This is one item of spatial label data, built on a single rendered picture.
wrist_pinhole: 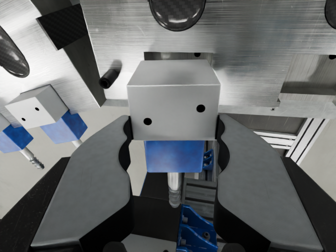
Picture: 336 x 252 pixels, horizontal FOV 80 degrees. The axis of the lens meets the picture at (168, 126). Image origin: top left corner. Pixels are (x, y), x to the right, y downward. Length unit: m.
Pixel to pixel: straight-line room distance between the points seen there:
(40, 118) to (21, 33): 0.09
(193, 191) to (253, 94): 0.43
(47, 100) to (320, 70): 0.27
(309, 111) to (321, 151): 1.31
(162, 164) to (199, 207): 0.41
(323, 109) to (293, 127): 0.82
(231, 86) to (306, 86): 0.07
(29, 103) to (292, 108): 0.32
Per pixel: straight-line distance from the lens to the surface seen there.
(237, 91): 0.18
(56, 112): 0.27
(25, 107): 0.28
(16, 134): 0.37
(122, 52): 0.17
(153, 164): 0.15
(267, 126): 1.10
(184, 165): 0.15
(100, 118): 1.50
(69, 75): 0.25
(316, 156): 1.65
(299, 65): 0.21
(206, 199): 0.57
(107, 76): 0.17
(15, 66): 0.30
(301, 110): 0.32
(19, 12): 0.25
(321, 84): 0.23
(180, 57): 0.19
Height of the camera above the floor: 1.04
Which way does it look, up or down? 50 degrees down
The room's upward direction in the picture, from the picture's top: 166 degrees counter-clockwise
